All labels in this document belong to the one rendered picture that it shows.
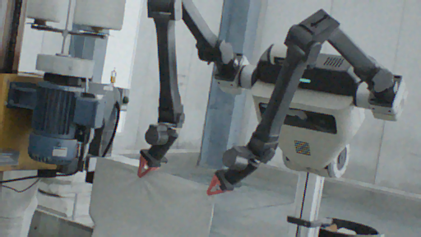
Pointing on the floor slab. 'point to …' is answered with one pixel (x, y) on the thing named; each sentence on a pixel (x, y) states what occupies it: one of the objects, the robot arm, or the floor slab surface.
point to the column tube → (10, 36)
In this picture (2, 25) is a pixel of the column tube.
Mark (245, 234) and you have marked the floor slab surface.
